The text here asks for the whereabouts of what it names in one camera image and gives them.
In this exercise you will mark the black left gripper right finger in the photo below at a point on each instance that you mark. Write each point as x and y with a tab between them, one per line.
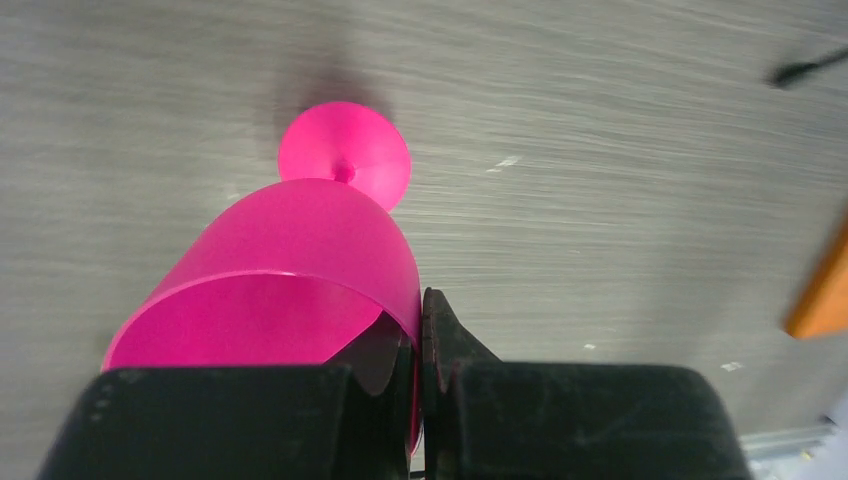
485	418

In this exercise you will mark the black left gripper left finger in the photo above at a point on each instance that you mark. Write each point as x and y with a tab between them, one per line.
349	419

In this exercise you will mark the pink plastic wine glass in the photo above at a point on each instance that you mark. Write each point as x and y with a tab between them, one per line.
293	272

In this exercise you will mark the orange wooden rack base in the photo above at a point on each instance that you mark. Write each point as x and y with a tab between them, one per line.
822	307

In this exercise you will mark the black mini tripod stand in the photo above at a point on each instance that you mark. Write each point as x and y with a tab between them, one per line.
788	74

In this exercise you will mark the aluminium frame rail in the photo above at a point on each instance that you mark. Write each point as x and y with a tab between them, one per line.
818	452

